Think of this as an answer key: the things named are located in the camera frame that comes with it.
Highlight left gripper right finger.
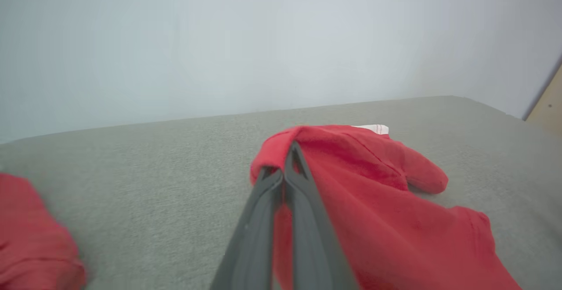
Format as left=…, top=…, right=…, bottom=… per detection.
left=283, top=141, right=358, bottom=290

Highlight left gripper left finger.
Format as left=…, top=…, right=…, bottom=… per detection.
left=211, top=167, right=284, bottom=290

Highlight red shorts with white stripes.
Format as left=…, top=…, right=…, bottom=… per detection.
left=250, top=124, right=523, bottom=290

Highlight red jersey with white sleeves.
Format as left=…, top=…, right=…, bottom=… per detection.
left=0, top=172, right=87, bottom=290

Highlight beige wooden board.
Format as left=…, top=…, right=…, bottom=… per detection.
left=522, top=55, right=562, bottom=139

